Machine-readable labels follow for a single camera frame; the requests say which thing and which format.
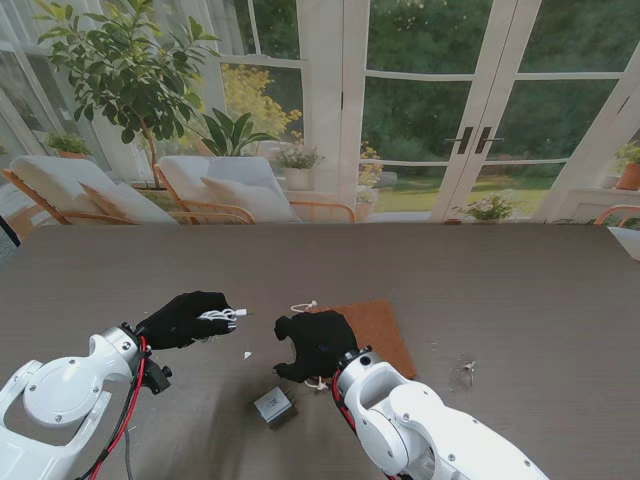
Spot white charging cable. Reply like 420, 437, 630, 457
198, 306, 250, 334

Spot white paper sheet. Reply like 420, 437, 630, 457
606, 225, 640, 264

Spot dark object at table edge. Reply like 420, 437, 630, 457
0, 214, 22, 251

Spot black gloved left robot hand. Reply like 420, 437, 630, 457
137, 290, 240, 351

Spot flowers in white pot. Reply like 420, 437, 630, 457
272, 145, 326, 194

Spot dark door handle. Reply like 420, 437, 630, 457
474, 126, 506, 155
445, 126, 475, 155

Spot orange rattan side chair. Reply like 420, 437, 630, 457
289, 199, 357, 225

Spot white flowering potted plant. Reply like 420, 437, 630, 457
449, 196, 524, 225

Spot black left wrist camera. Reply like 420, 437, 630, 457
142, 357, 174, 396

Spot white french double door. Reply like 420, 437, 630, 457
344, 0, 640, 225

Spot broad-leaf green plant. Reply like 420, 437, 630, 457
192, 108, 281, 159

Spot small clear plastic scrap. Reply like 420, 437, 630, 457
448, 353, 477, 395

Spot red black left arm cables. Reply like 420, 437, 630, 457
74, 335, 154, 480

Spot small plant in terracotta pot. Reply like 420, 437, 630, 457
44, 132, 94, 161

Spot green plant in orange pot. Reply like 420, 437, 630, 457
613, 141, 640, 192

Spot silver charger head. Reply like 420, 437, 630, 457
253, 388, 296, 431

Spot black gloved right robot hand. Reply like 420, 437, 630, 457
272, 309, 361, 385

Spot orange curved chair frame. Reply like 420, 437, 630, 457
593, 203, 640, 227

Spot yellow flowers in pale pot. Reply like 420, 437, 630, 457
355, 142, 385, 224

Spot brown corduroy drawstring bag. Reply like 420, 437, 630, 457
290, 298, 418, 391

